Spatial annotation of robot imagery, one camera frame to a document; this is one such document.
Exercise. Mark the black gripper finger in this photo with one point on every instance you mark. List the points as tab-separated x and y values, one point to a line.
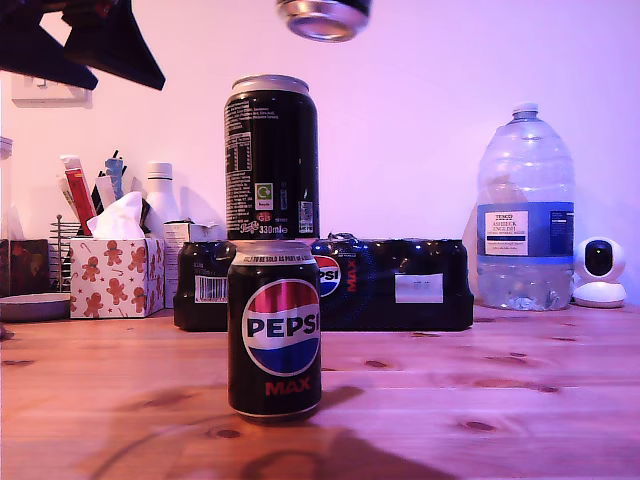
40	55
115	50

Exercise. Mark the black Pepsi Max multipack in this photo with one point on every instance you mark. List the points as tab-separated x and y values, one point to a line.
400	260

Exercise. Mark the small white carton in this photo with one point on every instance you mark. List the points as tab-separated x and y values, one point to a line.
190	232

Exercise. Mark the grey plate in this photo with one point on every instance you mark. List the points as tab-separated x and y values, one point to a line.
32	307

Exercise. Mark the white sachet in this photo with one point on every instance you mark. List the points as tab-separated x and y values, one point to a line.
106	197

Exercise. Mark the large clear water bottle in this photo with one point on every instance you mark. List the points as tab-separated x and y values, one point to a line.
525	175

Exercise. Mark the blue white packet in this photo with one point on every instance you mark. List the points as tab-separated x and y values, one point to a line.
116	175

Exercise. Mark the white flask bottle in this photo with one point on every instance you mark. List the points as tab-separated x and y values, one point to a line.
161	195

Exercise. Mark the dark patterned box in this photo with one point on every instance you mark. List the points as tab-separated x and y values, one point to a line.
30	267

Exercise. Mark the red white tube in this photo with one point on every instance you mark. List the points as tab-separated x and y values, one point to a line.
80	195

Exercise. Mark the black Pepsi Max can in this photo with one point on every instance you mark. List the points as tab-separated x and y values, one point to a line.
272	150
325	22
275	395

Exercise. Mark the small white round camera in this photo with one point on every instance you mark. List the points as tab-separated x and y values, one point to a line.
597	287

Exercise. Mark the white wall switch plate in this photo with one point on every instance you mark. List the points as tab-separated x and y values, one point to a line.
30	97

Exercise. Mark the gingerbread print tissue box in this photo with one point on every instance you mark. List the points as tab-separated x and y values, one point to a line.
97	285

